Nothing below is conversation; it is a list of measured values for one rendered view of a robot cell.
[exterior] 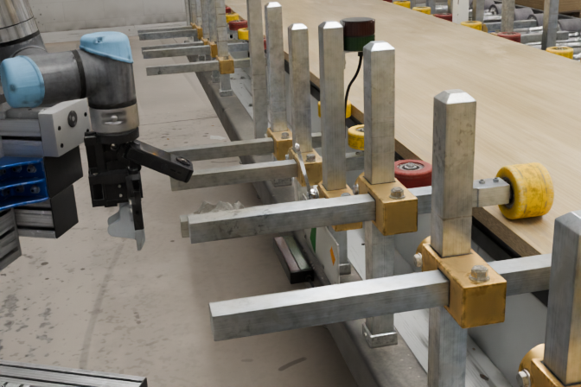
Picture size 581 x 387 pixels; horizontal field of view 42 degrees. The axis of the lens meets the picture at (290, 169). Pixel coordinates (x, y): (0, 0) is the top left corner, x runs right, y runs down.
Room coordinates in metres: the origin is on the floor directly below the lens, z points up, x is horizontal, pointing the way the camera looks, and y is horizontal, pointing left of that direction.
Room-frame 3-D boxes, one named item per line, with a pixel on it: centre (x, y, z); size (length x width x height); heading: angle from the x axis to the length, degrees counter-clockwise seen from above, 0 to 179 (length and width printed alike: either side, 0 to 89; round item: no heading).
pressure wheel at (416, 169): (1.26, -0.21, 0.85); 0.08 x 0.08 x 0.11
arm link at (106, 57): (1.16, 0.28, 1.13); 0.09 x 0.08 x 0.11; 118
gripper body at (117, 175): (1.16, 0.28, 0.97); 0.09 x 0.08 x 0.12; 102
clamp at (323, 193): (1.25, -0.09, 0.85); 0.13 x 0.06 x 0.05; 12
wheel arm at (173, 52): (2.94, 0.34, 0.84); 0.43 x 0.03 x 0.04; 102
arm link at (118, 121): (1.16, 0.28, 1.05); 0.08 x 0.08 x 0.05
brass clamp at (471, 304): (0.76, -0.19, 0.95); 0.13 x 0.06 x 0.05; 12
